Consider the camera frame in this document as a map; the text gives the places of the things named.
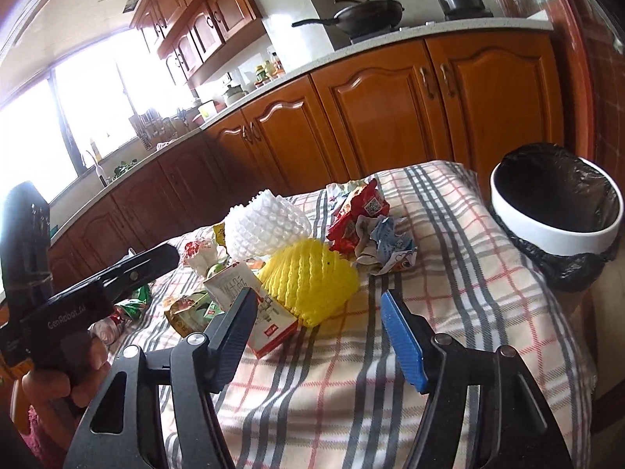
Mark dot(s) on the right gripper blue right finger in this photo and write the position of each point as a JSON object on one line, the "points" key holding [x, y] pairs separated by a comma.
{"points": [[439, 367]]}

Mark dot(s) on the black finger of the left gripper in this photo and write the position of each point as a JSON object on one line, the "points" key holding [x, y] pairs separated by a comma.
{"points": [[132, 273]]}

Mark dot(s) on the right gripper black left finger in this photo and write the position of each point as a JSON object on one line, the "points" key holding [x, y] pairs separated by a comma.
{"points": [[202, 365]]}

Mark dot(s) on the white red carton box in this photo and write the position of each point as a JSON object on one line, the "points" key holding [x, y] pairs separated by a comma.
{"points": [[273, 323]]}

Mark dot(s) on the white foam fruit net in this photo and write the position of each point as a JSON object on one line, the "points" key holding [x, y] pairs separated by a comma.
{"points": [[266, 224]]}

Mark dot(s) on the blue white wrapper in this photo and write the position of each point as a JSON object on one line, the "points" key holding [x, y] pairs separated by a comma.
{"points": [[385, 245]]}

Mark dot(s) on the yellow foam fruit net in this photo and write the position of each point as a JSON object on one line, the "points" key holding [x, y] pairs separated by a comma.
{"points": [[309, 280]]}

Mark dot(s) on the red snack wrapper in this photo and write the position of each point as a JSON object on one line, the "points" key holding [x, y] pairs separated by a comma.
{"points": [[366, 201]]}

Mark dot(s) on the white trash bin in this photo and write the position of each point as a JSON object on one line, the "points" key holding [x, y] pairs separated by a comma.
{"points": [[559, 202]]}

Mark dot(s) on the black trash bag liner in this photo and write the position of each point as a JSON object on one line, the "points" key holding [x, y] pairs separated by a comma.
{"points": [[571, 274]]}

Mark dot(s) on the person's left hand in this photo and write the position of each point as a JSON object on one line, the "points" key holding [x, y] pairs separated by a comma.
{"points": [[45, 388]]}

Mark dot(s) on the green snack packet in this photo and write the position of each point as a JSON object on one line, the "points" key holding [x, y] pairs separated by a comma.
{"points": [[135, 306]]}

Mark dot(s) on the green tea box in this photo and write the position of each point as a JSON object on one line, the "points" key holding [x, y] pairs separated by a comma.
{"points": [[191, 313]]}

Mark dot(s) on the red white crumpled paper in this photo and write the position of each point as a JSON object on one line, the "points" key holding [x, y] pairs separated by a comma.
{"points": [[200, 256]]}

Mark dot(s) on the yellow crumpled wrapper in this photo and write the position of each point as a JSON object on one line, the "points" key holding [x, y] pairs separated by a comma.
{"points": [[219, 233]]}

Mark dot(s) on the plaid tablecloth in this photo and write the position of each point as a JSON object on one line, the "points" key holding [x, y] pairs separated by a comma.
{"points": [[347, 392]]}

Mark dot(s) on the wooden upper cabinets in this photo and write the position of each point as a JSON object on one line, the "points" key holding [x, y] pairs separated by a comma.
{"points": [[195, 38]]}

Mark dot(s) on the wooden cabinets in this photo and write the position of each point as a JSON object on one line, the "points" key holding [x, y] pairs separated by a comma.
{"points": [[195, 38], [468, 97]]}

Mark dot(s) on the wooden lower cabinets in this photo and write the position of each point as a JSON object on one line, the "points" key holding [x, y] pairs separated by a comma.
{"points": [[468, 97]]}

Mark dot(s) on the black wok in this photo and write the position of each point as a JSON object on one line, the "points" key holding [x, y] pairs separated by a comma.
{"points": [[361, 18]]}

